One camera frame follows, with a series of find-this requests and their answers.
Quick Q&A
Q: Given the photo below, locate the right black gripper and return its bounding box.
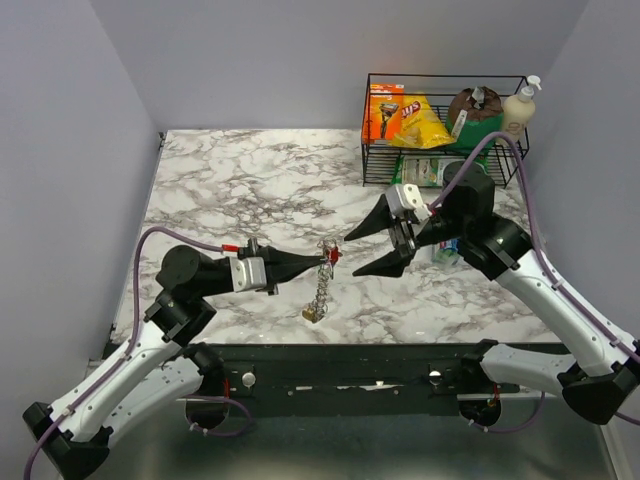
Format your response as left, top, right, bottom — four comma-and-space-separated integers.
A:
343, 190, 468, 279

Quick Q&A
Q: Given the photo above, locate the red key tag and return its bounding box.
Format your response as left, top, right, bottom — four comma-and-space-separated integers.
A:
328, 247, 343, 265

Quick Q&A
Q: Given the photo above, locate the yellow key tag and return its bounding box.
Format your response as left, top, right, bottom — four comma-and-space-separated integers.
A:
302, 308, 321, 323

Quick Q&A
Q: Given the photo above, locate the round metal keyring disc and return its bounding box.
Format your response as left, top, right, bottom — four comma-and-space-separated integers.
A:
304, 238, 339, 321

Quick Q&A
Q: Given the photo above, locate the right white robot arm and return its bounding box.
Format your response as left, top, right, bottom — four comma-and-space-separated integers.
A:
346, 161, 639, 425

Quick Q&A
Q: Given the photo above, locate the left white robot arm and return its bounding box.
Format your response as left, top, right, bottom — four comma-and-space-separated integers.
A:
23, 233, 328, 479

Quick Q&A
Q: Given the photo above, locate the blue green small packet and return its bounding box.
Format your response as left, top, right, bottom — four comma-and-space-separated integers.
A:
431, 239, 461, 267

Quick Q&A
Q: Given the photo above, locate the green white snack bag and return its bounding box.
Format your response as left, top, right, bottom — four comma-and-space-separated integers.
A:
384, 155, 495, 194

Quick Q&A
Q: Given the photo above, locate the yellow chips bag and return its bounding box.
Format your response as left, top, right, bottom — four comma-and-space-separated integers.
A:
390, 95, 455, 150

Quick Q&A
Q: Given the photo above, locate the orange razor package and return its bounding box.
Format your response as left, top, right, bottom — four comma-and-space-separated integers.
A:
363, 84, 404, 144

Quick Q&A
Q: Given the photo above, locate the brown and green bag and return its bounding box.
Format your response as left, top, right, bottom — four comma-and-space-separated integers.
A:
445, 86, 504, 154

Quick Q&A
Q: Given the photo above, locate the cream pump lotion bottle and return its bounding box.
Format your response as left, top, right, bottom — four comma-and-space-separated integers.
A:
500, 75, 542, 143

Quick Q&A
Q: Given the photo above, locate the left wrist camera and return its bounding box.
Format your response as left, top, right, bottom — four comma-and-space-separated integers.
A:
229, 257, 267, 292

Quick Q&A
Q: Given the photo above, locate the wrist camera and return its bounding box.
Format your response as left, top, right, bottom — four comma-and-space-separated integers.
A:
229, 257, 267, 292
385, 184, 432, 222

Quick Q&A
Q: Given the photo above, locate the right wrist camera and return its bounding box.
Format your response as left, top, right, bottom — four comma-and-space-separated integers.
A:
385, 184, 432, 222

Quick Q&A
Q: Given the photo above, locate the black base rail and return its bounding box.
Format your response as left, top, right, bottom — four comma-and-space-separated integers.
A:
164, 337, 521, 419

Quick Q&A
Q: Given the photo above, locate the black wire basket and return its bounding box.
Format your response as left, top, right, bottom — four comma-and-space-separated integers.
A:
361, 72, 529, 187

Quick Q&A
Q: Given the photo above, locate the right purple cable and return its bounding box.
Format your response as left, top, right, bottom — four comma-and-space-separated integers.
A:
429, 131, 640, 434

